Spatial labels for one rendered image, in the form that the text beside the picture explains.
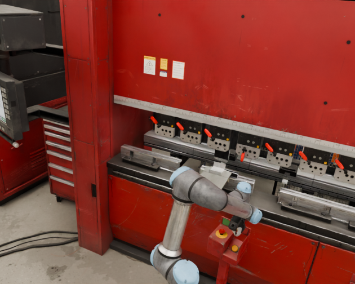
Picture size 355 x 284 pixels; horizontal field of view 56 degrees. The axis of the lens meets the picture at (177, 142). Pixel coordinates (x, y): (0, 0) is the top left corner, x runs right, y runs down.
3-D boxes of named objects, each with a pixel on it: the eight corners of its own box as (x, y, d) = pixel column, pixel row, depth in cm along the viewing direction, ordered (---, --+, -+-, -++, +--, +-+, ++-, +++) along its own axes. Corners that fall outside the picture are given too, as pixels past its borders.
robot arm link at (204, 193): (218, 187, 130) (267, 209, 166) (199, 174, 137) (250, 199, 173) (204, 213, 130) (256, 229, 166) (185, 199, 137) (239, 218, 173)
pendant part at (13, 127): (-16, 119, 221) (-27, 65, 206) (3, 115, 230) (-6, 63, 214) (14, 141, 195) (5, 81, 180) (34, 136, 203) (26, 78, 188)
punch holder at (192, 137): (180, 140, 232) (181, 118, 225) (184, 136, 239) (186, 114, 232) (199, 145, 226) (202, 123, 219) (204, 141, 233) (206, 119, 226)
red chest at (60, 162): (50, 203, 344) (39, 113, 301) (81, 181, 386) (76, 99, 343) (89, 218, 326) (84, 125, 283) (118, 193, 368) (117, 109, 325)
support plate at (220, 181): (192, 185, 212) (192, 183, 211) (207, 167, 234) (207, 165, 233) (219, 192, 205) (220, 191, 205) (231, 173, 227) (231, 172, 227)
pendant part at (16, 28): (-13, 133, 234) (-39, 3, 197) (22, 125, 251) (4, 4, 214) (20, 159, 204) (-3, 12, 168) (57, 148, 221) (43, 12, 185)
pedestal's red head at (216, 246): (206, 251, 205) (209, 229, 197) (218, 237, 217) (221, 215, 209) (235, 266, 195) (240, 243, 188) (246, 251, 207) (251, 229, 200)
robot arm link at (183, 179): (164, 286, 151) (194, 179, 136) (145, 266, 161) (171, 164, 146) (183, 278, 159) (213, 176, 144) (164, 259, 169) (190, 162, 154)
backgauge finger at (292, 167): (274, 182, 222) (276, 176, 220) (280, 165, 243) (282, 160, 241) (293, 187, 218) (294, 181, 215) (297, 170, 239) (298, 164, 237)
